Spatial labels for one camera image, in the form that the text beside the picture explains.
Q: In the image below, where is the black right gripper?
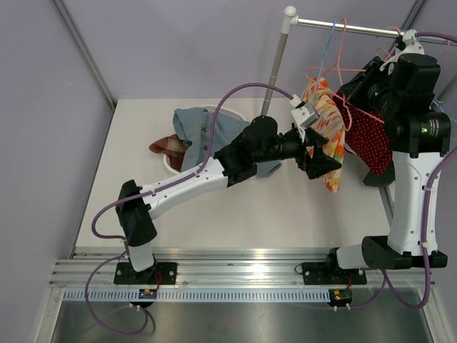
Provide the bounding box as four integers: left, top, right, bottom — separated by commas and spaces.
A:
341, 60, 402, 119

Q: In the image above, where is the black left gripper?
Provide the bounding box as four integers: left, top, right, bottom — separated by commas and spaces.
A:
253, 124, 340, 177

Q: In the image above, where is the orange floral skirt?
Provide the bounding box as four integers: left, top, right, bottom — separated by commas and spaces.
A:
301, 76, 346, 194

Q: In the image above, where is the red polka dot skirt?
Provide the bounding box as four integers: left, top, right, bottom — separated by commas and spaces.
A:
333, 90, 392, 175

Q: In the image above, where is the dark dotted skirt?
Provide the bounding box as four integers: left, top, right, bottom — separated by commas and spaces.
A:
362, 159, 396, 187

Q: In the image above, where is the light blue denim skirt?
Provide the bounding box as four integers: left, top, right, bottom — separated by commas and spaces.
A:
173, 106, 283, 178

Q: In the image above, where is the red plaid skirt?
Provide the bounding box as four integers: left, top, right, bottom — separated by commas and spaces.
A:
149, 134, 188, 158

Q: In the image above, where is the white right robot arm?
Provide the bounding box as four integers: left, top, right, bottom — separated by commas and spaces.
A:
324, 53, 451, 283

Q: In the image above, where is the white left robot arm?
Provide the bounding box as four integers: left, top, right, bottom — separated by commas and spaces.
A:
116, 116, 341, 284

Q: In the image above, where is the grey metal clothes rack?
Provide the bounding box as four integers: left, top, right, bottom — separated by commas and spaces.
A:
258, 5, 457, 117

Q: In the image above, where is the white perforated plastic basket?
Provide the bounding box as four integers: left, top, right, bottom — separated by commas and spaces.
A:
149, 105, 246, 174

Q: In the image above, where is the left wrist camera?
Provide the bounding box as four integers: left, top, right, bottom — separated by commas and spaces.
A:
289, 94, 320, 130

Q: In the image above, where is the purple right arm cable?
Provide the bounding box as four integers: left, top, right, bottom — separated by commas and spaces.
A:
378, 31, 457, 312

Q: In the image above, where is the aluminium mounting rail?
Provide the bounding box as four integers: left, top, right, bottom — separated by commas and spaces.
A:
48, 246, 438, 291

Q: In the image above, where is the white slotted cable duct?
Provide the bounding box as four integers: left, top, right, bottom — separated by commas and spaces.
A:
64, 287, 330, 303

